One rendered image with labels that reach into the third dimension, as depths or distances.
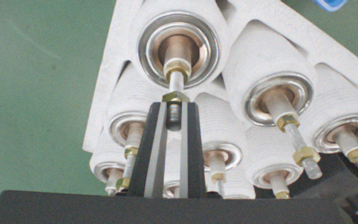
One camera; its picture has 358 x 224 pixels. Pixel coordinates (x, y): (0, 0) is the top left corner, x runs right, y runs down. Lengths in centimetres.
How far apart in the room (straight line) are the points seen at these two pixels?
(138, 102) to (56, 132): 57
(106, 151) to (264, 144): 25
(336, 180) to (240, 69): 46
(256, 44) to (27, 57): 52
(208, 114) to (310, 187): 43
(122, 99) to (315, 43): 25
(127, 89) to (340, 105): 26
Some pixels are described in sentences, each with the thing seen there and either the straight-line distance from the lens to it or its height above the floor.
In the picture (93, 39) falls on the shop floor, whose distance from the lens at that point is 49.
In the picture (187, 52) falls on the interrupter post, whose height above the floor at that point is 26.
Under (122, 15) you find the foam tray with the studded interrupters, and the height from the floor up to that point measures 18.
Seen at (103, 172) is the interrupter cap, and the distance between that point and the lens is 35.
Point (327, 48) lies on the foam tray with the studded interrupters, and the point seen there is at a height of 18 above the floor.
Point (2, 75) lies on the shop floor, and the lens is 69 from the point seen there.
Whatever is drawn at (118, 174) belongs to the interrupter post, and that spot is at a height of 26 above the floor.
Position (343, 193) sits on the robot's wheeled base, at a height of 21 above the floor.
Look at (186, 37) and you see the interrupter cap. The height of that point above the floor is 25.
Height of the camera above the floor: 41
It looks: 48 degrees down
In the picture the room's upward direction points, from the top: 178 degrees counter-clockwise
